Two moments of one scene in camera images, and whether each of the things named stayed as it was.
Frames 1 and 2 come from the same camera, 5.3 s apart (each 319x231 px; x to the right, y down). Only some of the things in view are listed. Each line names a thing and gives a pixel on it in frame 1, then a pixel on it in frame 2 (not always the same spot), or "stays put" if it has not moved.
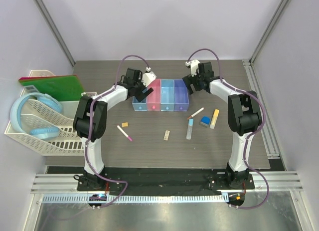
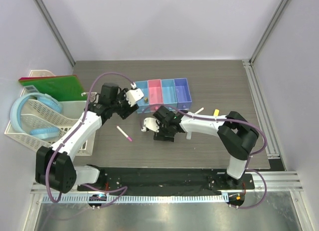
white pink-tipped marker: [122, 131] stays put
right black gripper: [189, 80] → [161, 135]
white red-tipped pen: [196, 113] stays put
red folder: [21, 79] stays put
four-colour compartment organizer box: [168, 95] stays put
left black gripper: [141, 96] → [128, 110]
